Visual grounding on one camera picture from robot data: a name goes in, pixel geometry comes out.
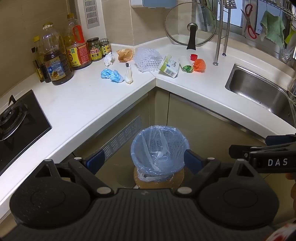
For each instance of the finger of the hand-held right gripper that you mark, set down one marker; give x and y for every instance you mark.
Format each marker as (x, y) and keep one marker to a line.
(279, 139)
(239, 151)

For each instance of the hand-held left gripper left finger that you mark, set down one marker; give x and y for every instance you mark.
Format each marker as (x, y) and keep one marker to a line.
(94, 160)

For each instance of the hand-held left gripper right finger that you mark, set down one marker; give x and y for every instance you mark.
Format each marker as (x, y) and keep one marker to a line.
(192, 159)

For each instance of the bin with blue plastic liner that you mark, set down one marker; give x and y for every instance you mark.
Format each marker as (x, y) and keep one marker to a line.
(159, 143)

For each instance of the small white squeeze bottle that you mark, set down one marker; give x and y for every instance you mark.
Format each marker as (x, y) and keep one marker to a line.
(128, 75)

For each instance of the orange foam net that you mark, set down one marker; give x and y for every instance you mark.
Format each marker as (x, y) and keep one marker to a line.
(199, 65)

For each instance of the white green medicine box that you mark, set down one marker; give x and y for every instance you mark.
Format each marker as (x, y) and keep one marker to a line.
(170, 66)

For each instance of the white cup with green print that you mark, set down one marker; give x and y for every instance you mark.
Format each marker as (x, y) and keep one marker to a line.
(185, 62)

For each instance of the white tissue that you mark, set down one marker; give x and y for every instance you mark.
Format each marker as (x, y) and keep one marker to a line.
(108, 59)

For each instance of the small red cap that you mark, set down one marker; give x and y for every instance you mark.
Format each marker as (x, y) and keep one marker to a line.
(193, 57)

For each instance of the white foam net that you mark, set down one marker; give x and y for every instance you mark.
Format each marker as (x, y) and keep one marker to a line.
(146, 59)

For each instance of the person's right hand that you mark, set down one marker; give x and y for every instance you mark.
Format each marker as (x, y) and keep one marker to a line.
(291, 176)

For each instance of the grey cabinet vent grille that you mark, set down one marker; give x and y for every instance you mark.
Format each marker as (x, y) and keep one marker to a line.
(122, 136)

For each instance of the beige base cabinet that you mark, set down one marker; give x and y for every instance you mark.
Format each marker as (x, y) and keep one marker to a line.
(208, 122)

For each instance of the stainless steel sink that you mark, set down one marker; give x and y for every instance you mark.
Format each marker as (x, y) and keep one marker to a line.
(259, 90)

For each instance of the red white patterned clothing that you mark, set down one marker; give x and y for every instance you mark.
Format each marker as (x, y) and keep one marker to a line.
(283, 234)

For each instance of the black gas stove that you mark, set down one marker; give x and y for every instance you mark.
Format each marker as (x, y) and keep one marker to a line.
(23, 134)

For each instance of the dark oil bottle blue label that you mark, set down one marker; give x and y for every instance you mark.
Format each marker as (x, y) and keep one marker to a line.
(55, 69)

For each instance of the dark sauce bottle yellow cap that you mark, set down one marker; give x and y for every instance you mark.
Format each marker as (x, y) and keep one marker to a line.
(40, 71)

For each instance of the yellow green cloth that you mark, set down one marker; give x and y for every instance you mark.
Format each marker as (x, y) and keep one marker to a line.
(290, 34)

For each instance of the sauce jar dark lid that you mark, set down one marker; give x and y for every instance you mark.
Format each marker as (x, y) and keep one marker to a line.
(94, 52)

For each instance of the green dish cloth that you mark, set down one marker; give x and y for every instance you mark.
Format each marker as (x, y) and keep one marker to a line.
(272, 27)

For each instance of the sauce jar checkered lid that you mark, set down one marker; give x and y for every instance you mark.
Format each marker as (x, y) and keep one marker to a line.
(105, 48)

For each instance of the metal dish rack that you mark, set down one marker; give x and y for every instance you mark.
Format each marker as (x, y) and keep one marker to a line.
(218, 34)

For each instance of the window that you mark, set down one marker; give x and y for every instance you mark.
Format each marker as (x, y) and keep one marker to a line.
(235, 16)

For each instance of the green cutting board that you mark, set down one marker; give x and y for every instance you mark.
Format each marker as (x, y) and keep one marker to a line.
(211, 14)

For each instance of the grey cutting board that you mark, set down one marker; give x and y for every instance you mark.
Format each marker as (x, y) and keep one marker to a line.
(199, 16)

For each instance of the white wall vent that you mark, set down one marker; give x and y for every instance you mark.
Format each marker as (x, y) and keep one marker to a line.
(92, 14)

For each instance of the white blue wall dispenser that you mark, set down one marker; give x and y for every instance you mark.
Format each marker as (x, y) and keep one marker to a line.
(152, 3)

